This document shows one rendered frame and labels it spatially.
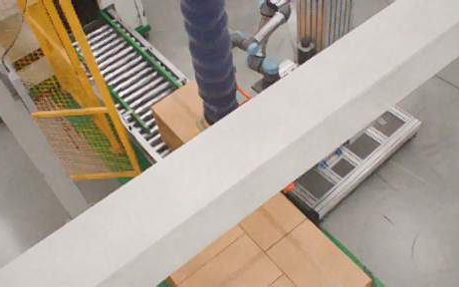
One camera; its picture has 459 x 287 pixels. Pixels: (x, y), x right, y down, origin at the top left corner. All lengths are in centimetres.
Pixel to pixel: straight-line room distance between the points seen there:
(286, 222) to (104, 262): 318
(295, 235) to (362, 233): 82
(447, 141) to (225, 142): 437
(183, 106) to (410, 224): 202
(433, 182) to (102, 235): 420
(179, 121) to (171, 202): 322
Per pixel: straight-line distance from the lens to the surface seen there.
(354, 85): 81
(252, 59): 381
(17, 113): 362
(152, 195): 71
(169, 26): 618
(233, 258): 372
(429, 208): 463
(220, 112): 319
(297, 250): 373
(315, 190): 435
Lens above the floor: 391
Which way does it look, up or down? 53 degrees down
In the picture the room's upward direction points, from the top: 11 degrees counter-clockwise
